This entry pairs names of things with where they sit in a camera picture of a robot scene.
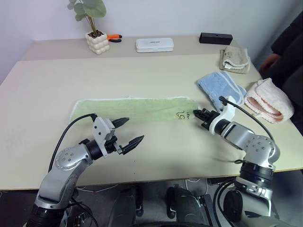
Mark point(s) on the white flat case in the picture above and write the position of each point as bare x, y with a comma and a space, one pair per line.
155, 45

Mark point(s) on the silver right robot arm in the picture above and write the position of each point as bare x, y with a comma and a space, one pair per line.
260, 146

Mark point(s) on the blue towel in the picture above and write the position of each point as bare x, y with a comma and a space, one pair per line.
217, 85

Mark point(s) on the person's hand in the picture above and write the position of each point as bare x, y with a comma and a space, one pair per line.
270, 63

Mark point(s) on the white bubble plant pot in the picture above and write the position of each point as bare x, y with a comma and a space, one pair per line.
97, 45

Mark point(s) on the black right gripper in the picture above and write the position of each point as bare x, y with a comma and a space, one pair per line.
209, 118

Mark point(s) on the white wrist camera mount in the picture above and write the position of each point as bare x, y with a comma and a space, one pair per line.
102, 128
227, 112

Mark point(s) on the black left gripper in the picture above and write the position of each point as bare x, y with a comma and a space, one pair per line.
111, 145

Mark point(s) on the dark rounded shape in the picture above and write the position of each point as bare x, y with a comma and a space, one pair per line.
127, 208

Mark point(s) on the green leafy plant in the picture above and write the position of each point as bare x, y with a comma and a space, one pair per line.
91, 9

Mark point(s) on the beige towel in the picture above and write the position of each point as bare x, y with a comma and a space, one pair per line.
236, 56

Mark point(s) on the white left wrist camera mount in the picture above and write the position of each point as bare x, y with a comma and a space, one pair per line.
102, 128

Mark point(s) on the pink towel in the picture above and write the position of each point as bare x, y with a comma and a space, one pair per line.
272, 99

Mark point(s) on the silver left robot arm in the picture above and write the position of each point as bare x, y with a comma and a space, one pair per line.
66, 160

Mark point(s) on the green towel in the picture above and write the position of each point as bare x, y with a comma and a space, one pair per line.
142, 108

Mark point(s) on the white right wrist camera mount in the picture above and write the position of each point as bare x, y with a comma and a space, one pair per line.
227, 112

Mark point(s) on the black rectangular box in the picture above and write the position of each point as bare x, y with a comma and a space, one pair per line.
216, 38

